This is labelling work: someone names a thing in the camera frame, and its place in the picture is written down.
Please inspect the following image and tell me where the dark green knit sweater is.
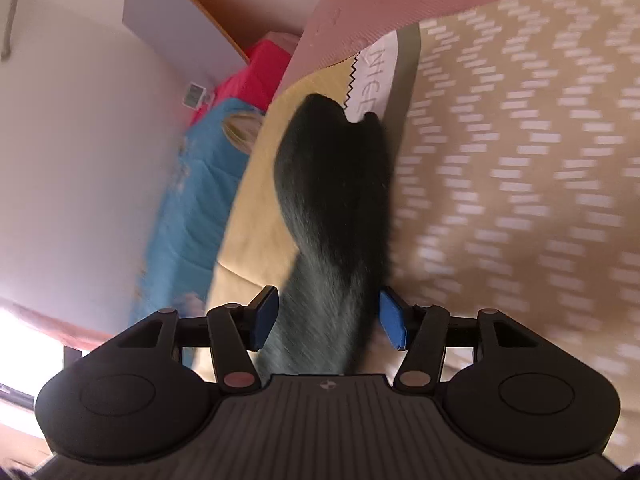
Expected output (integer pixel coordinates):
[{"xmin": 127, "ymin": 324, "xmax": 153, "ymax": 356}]
[{"xmin": 255, "ymin": 93, "xmax": 393, "ymax": 382}]

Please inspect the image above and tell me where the blue floral folded quilt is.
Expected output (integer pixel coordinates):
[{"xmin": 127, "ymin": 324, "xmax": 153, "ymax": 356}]
[{"xmin": 130, "ymin": 98, "xmax": 264, "ymax": 323}]

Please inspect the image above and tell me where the yellow and beige patterned bedsheet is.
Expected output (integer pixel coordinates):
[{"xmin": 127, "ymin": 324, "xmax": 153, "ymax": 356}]
[{"xmin": 208, "ymin": 0, "xmax": 639, "ymax": 467}]

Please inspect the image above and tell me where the small white digital clock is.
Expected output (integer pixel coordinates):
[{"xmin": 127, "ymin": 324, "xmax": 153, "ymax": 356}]
[{"xmin": 182, "ymin": 82, "xmax": 207, "ymax": 110}]

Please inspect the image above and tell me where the grey wooden headboard panel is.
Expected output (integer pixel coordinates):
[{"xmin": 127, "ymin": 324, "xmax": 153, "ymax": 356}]
[{"xmin": 122, "ymin": 0, "xmax": 248, "ymax": 88}]

